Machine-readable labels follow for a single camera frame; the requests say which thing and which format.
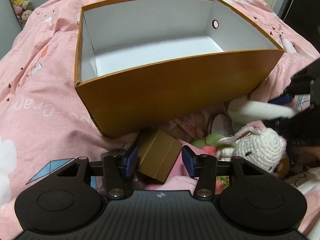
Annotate hanging plush toys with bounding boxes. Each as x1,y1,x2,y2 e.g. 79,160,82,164
10,0,34,27

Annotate white box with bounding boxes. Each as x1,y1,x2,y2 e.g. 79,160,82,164
228,99,298,125

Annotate green pink fluffy pompom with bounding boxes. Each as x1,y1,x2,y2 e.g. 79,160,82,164
191,133,236,156

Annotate round compact mirror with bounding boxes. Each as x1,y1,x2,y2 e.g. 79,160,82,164
208,113,232,137

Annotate white crochet bunny plush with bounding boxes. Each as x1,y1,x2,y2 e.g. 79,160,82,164
216,126,286,173

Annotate small gold box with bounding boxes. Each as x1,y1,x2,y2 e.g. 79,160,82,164
136,129,183,183

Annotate pink patterned bed quilt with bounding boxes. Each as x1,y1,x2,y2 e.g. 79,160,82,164
1,0,319,239

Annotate pink paper charm tag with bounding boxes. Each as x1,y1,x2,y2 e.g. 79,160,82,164
175,116,204,139

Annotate orange cardboard storage box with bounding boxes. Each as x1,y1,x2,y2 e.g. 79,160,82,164
74,0,284,138

